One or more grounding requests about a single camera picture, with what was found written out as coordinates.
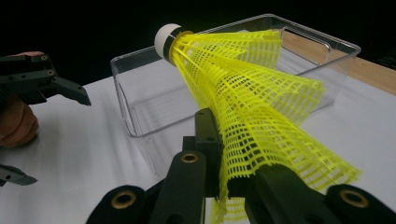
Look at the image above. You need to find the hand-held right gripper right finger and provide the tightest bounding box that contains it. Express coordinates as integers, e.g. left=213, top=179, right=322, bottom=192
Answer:
left=228, top=163, right=344, bottom=224

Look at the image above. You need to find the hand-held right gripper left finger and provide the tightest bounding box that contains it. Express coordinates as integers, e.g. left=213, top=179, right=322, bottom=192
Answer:
left=182, top=107, right=224, bottom=199

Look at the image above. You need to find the yellow shuttlecock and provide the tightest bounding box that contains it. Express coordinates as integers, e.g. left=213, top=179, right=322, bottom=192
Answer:
left=186, top=62, right=326, bottom=126
left=153, top=22, right=283, bottom=82
left=199, top=102, right=363, bottom=224

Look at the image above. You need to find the clear plastic box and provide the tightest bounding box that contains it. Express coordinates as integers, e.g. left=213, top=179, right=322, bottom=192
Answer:
left=110, top=13, right=362, bottom=181

